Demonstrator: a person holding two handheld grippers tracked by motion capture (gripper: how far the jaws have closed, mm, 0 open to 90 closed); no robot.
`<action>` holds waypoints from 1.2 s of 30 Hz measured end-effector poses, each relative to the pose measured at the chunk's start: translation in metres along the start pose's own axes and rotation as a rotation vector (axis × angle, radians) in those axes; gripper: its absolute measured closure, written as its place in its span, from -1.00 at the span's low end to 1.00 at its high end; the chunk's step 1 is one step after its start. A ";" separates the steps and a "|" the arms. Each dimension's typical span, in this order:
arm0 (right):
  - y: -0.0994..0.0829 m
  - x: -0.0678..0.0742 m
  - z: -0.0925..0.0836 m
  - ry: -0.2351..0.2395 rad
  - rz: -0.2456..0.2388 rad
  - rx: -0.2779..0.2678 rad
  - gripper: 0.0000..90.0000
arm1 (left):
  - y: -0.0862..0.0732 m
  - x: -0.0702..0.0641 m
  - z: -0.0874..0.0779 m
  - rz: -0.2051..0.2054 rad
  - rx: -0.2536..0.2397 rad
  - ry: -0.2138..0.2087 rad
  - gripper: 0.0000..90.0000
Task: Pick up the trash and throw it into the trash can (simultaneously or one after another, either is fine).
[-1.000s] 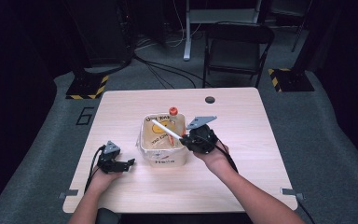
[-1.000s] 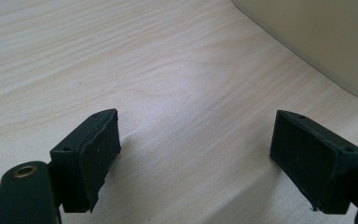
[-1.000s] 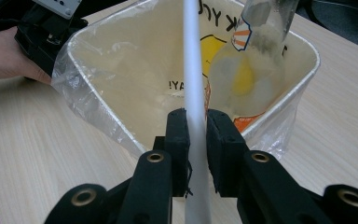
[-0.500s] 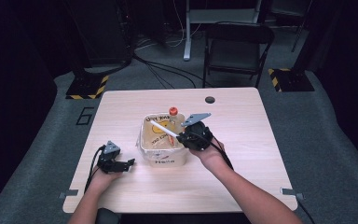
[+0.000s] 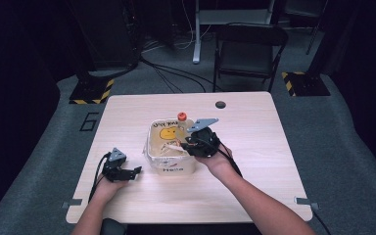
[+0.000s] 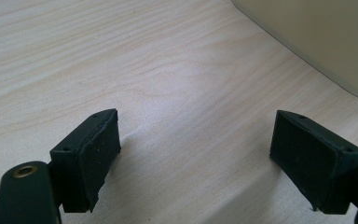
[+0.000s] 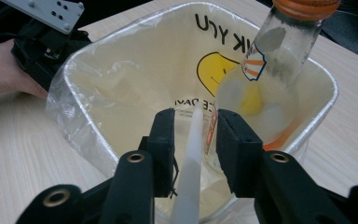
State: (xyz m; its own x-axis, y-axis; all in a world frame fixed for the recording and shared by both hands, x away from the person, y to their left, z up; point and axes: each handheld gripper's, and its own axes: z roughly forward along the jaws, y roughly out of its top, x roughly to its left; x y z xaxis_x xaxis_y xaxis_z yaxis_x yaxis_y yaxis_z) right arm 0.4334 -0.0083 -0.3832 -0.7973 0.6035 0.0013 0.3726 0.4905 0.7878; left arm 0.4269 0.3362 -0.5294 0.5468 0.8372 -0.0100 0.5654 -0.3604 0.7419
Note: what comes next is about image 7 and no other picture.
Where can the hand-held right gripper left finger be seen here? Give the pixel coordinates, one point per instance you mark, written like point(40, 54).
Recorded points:
point(163, 146)

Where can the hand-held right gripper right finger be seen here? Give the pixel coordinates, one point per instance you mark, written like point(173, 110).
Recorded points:
point(239, 155)

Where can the white plastic stick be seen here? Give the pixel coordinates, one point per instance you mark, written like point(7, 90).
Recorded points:
point(189, 168)

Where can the clear bottle with orange cap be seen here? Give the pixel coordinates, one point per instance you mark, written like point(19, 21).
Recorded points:
point(286, 53)

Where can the cream trash bin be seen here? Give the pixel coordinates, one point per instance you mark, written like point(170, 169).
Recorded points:
point(335, 93)

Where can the bin with white plastic bag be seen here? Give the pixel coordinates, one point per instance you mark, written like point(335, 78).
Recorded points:
point(130, 93)

